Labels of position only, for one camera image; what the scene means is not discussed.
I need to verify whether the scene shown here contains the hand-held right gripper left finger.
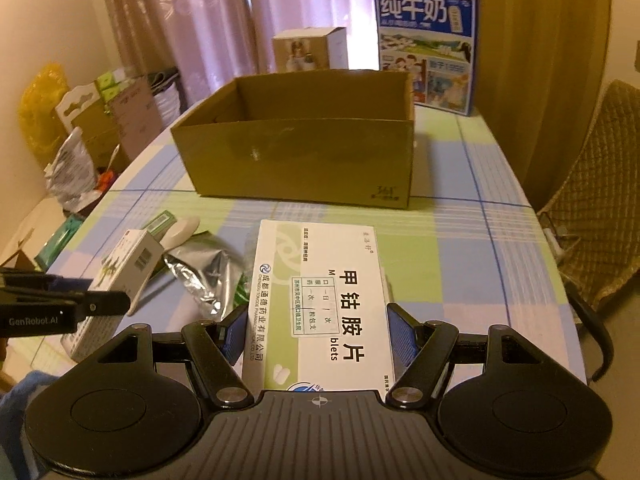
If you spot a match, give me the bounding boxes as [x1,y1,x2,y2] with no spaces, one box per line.
[95,304,256,408]

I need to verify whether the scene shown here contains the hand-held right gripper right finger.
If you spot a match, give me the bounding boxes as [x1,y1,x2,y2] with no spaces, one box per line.
[386,302,544,408]

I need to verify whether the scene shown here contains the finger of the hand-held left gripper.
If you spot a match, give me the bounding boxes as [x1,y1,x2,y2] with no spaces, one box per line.
[0,270,95,295]
[72,289,132,317]

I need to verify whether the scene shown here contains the white green plant medicine box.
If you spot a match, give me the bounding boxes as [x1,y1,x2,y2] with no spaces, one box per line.
[60,229,167,362]

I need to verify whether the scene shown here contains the silver foil pouch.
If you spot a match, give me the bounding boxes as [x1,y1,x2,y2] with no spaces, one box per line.
[162,231,246,322]

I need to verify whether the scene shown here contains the small green striped box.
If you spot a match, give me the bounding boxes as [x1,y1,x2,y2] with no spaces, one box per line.
[141,211,177,239]

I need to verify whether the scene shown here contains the large white medicine box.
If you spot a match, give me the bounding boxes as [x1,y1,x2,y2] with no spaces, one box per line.
[242,219,397,395]

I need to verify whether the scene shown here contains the white spoon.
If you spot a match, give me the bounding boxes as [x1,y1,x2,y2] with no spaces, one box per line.
[162,215,202,250]

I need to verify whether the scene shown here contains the brown cardboard box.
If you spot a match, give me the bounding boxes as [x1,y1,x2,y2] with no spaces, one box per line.
[170,69,417,209]

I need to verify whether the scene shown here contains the checked cloth desktop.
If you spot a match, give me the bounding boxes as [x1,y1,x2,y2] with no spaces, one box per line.
[50,67,591,396]

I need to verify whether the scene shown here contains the green packet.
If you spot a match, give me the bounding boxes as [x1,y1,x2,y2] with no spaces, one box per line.
[36,214,85,267]

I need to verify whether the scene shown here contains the blue cloth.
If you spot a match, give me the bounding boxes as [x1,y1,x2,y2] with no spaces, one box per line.
[0,367,56,480]

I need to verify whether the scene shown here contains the silver white plastic bag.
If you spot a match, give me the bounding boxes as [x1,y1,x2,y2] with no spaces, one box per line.
[45,126,98,211]

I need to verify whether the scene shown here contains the plain brown carton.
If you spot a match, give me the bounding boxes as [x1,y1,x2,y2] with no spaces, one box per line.
[75,110,123,171]

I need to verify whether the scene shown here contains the yellow plastic bag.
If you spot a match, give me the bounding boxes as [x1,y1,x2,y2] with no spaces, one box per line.
[19,62,71,166]

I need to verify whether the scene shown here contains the white power strip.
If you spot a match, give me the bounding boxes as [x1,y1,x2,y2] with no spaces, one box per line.
[545,227,568,256]

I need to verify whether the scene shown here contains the white cutout cardboard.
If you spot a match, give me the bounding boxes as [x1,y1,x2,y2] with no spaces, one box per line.
[54,85,103,133]

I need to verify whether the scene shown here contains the green tissue packs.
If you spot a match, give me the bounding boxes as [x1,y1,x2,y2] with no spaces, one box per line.
[96,71,132,103]

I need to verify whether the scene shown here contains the white shopping bag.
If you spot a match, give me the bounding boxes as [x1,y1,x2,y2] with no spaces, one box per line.
[149,66,182,121]

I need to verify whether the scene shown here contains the wicker chair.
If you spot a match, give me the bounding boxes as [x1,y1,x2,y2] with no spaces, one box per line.
[537,80,640,311]

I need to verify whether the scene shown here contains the blue milk carton box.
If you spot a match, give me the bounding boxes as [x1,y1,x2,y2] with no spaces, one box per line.
[372,0,482,117]

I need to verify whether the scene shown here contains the white product box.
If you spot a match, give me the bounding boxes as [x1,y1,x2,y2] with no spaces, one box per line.
[271,26,349,73]

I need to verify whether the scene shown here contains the golden brown curtain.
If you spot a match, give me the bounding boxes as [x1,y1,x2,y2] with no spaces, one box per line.
[457,0,613,211]

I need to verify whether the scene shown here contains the pink sheer curtain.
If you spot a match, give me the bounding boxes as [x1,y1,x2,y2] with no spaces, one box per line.
[97,0,428,106]

